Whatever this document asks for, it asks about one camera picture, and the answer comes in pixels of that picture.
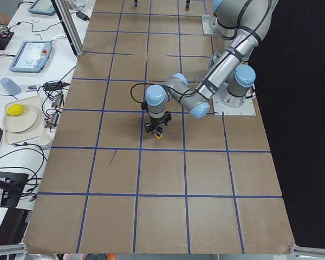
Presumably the blue plastic cup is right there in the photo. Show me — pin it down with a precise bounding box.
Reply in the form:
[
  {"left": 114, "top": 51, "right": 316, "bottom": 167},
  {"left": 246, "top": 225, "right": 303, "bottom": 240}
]
[{"left": 0, "top": 77, "right": 21, "bottom": 96}]

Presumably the aluminium frame post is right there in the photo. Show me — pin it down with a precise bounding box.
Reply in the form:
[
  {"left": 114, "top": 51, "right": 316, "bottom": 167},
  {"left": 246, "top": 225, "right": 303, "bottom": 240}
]
[{"left": 51, "top": 0, "right": 84, "bottom": 57}]

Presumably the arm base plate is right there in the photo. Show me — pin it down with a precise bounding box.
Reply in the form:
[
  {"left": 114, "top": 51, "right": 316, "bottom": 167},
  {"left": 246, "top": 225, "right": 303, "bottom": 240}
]
[
  {"left": 201, "top": 15, "right": 220, "bottom": 36},
  {"left": 212, "top": 83, "right": 256, "bottom": 116}
]

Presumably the beige plate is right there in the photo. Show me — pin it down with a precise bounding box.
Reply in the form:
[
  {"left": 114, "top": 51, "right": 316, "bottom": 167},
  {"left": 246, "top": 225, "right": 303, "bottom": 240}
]
[{"left": 3, "top": 105, "right": 38, "bottom": 133}]

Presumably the beige tray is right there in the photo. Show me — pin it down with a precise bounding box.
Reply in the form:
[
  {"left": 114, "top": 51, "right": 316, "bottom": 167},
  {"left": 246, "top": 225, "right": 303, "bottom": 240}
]
[{"left": 3, "top": 96, "right": 44, "bottom": 145}]

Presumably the black camera stand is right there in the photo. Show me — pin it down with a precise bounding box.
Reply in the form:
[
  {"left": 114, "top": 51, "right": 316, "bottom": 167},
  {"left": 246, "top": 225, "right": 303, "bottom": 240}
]
[{"left": 0, "top": 171, "right": 29, "bottom": 209}]

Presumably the black power adapter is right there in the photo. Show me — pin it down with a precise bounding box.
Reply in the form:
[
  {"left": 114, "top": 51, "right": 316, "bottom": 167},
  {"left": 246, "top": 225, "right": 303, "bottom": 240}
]
[{"left": 76, "top": 11, "right": 90, "bottom": 21}]

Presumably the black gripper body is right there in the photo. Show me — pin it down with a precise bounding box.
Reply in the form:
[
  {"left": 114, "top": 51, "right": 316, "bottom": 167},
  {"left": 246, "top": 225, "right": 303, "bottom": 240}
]
[{"left": 149, "top": 111, "right": 171, "bottom": 130}]

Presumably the white paper cup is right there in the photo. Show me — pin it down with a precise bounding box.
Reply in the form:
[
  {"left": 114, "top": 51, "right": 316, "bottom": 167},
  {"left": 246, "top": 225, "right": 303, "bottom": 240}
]
[{"left": 37, "top": 134, "right": 53, "bottom": 150}]

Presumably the yellow push button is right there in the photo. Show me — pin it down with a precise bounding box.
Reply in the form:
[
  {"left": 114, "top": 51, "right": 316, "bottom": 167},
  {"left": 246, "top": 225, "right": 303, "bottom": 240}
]
[{"left": 155, "top": 132, "right": 163, "bottom": 139}]

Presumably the yellow lemon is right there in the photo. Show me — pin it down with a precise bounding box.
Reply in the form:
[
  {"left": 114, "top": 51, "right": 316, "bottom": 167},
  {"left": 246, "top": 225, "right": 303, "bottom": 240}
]
[{"left": 6, "top": 104, "right": 25, "bottom": 116}]

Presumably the blue teach pendant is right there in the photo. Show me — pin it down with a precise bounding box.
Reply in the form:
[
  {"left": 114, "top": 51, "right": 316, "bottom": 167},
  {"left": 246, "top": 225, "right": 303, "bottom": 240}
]
[
  {"left": 28, "top": 0, "right": 55, "bottom": 16},
  {"left": 9, "top": 41, "right": 52, "bottom": 73}
]

